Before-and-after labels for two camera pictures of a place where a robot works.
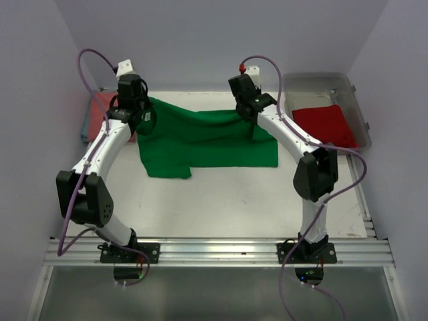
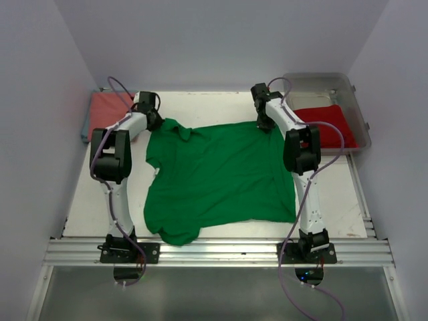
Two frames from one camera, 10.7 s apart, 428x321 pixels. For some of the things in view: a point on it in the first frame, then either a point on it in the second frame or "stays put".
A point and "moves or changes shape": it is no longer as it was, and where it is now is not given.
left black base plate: [112, 253] stays put
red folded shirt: [326, 124] stays put
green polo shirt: [182, 140] moves or changes shape
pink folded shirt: [97, 114] stays put
